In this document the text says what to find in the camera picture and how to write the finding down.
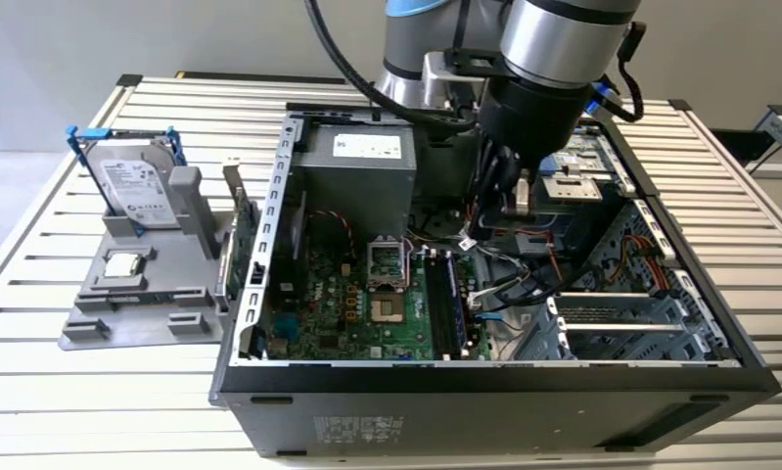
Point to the silver CPU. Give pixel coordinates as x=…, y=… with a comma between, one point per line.
x=124, y=264

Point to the grey power supply unit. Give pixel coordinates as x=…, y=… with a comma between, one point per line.
x=358, y=196

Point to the green motherboard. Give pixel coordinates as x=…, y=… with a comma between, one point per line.
x=339, y=323

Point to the hard disk in blue carrier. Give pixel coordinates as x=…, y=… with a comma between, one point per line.
x=132, y=186

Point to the green graphics card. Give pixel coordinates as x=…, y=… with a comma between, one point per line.
x=247, y=230

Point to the thin metal locking lever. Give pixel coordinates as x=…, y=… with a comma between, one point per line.
x=410, y=267

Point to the black RAM slot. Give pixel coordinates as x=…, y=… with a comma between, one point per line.
x=442, y=313
x=435, y=313

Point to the blue expansion slot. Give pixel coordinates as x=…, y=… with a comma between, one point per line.
x=286, y=328

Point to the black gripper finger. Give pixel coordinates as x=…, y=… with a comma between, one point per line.
x=495, y=196

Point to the grey metal disk bay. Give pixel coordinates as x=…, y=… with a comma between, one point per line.
x=626, y=329

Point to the CPU socket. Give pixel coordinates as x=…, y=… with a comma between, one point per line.
x=388, y=308

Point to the grey metal drive cage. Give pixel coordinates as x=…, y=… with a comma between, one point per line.
x=574, y=191

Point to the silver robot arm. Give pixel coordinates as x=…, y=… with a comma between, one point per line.
x=560, y=44

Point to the grey plastic parts rack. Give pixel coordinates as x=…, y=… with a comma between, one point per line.
x=182, y=264

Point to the small silver wrist camera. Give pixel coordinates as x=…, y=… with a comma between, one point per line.
x=439, y=80

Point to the black open PC case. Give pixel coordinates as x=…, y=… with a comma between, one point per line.
x=430, y=421

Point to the black case fan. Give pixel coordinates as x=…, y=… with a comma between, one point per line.
x=299, y=230

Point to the blue plastic drive bay latch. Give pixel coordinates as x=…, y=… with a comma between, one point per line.
x=550, y=166

